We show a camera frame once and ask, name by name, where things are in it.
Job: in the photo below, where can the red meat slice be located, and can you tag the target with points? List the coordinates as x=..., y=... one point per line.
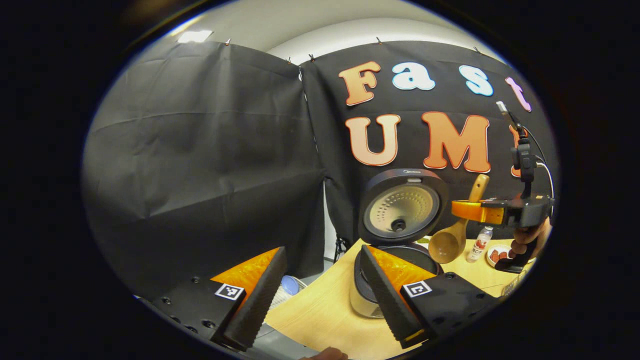
x=495, y=256
x=504, y=253

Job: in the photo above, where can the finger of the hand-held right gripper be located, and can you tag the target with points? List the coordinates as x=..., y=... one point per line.
x=477, y=211

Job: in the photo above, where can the ceiling light panel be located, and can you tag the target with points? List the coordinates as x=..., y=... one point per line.
x=195, y=36

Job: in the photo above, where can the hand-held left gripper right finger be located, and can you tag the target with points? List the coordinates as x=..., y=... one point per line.
x=387, y=300

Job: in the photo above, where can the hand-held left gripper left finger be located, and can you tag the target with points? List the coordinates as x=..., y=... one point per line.
x=257, y=305

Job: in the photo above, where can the wooden spoon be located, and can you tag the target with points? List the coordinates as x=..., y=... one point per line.
x=447, y=245

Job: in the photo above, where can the white oval plate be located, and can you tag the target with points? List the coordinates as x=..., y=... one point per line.
x=500, y=246

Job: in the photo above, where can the clear container blue lid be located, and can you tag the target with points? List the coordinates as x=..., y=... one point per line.
x=289, y=285

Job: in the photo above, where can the dark grey rice cooker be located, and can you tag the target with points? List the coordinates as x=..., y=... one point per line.
x=400, y=210

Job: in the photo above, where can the clear drink bottle red label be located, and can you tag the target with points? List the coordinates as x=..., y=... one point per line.
x=479, y=246

